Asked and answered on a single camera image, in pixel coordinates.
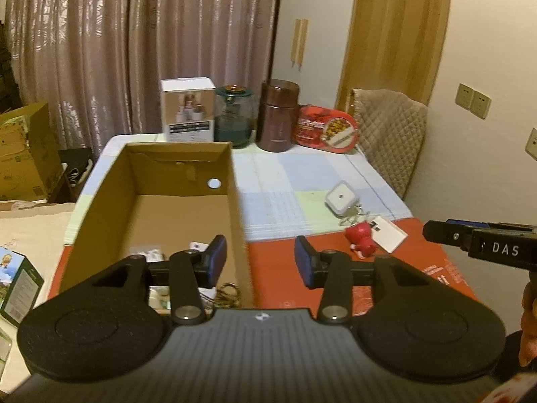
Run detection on metal wire puzzle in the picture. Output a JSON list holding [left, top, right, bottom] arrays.
[[339, 203, 371, 227]]

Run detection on person's right hand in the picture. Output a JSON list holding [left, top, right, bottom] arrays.
[[519, 283, 537, 367]]

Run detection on small white item in box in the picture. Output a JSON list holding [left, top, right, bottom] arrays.
[[188, 242, 208, 253]]

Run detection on red toy figure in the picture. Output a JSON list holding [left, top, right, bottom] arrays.
[[344, 222, 377, 258]]

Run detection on white square night light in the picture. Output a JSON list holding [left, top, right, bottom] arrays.
[[325, 181, 359, 217]]

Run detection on red table mat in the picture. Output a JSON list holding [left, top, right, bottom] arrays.
[[47, 217, 478, 315]]

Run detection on open cardboard box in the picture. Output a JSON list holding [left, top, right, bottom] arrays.
[[51, 143, 255, 308]]

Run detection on checkered tablecloth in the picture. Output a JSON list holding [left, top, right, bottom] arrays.
[[63, 133, 413, 246]]

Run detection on red instant rice box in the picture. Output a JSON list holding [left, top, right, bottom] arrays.
[[294, 105, 358, 154]]

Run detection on quilted beige chair cover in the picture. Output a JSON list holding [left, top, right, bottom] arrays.
[[347, 88, 429, 198]]

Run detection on green glass jar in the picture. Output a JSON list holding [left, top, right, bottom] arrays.
[[214, 85, 255, 147]]

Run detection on green illustrated box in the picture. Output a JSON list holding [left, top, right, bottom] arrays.
[[0, 247, 44, 327]]

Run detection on white product box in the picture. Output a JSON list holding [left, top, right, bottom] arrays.
[[160, 77, 216, 143]]

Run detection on brown thermos flask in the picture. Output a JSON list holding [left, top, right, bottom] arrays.
[[256, 79, 299, 153]]

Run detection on yellow cardboard carton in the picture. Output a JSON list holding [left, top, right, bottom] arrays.
[[0, 102, 63, 201]]

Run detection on wooden door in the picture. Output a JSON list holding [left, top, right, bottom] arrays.
[[336, 0, 450, 110]]

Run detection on pink curtain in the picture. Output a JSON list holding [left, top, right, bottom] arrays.
[[5, 0, 277, 153]]

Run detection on metal key ring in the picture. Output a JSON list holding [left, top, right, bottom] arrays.
[[215, 282, 242, 308]]

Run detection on single wall switch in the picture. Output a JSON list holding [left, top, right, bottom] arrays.
[[525, 127, 537, 160]]

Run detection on double wall socket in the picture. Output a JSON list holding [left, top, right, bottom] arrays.
[[455, 84, 491, 119]]

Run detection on wooden wall hanger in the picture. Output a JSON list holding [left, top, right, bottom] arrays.
[[290, 18, 308, 68]]

